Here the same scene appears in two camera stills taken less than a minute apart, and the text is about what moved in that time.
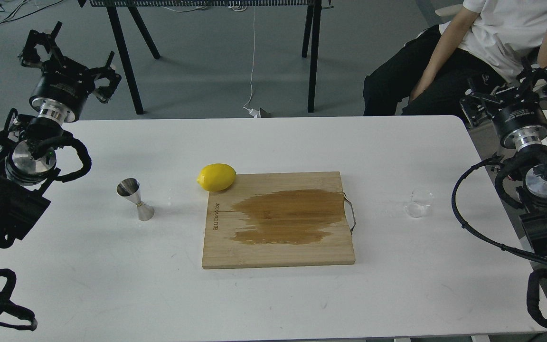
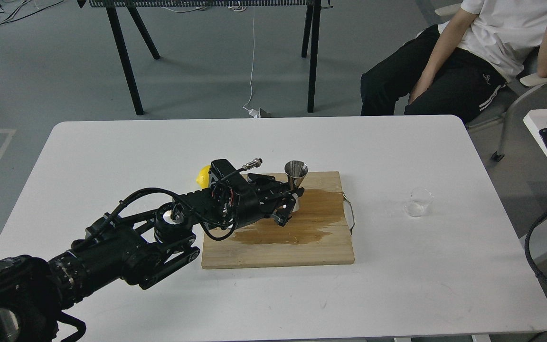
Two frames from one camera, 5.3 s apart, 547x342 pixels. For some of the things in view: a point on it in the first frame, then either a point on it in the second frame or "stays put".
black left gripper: [63, 88] → [258, 195]
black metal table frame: [311, 44] stays put
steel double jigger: [129, 188] → [297, 170]
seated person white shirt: [496, 39] stays put
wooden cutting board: [278, 219] stays put
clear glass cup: [421, 203] stays put
